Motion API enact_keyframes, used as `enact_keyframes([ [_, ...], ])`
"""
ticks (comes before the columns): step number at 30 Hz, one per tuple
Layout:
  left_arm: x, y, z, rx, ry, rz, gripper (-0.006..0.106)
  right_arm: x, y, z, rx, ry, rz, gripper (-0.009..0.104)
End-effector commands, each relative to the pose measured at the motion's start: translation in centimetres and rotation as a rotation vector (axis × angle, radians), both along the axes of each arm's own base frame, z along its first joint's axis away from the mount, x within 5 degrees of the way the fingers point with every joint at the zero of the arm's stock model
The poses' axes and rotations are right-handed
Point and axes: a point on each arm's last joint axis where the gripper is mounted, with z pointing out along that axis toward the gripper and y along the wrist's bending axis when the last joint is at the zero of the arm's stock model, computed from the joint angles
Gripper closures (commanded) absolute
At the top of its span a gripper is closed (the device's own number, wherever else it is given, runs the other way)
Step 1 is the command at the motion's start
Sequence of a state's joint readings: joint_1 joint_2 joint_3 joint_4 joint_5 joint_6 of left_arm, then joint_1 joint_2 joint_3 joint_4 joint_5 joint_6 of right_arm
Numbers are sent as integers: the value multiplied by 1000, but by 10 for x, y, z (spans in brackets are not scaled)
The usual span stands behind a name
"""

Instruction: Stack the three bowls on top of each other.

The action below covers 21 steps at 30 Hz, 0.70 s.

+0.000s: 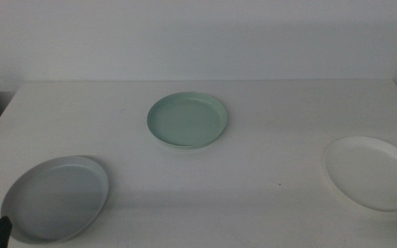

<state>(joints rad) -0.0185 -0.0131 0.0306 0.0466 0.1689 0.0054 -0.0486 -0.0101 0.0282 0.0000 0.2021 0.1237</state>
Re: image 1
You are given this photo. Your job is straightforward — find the white shallow bowl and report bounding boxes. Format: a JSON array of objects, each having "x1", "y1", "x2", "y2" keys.
[{"x1": 324, "y1": 136, "x2": 397, "y2": 214}]

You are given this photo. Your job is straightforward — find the grey shallow bowl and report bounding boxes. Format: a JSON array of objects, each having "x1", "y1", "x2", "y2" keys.
[{"x1": 0, "y1": 155, "x2": 110, "y2": 242}]

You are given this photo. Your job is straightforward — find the mint green shallow bowl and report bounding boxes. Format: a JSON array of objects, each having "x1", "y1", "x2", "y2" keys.
[{"x1": 146, "y1": 91, "x2": 228, "y2": 149}]

